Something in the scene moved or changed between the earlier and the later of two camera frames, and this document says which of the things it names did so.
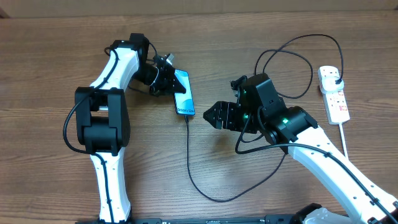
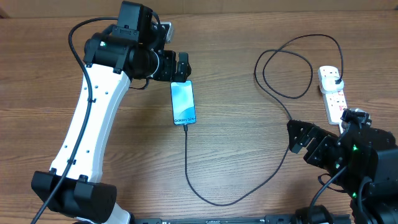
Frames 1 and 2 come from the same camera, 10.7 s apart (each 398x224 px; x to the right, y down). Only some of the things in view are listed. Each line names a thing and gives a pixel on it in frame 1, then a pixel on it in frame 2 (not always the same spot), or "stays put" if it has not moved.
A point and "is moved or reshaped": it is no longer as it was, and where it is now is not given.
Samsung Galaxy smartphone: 184,102 is moved or reshaped
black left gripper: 168,83 -> 168,71
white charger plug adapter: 328,85 stays put
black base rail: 267,219 stays put
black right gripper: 224,115 -> 308,132
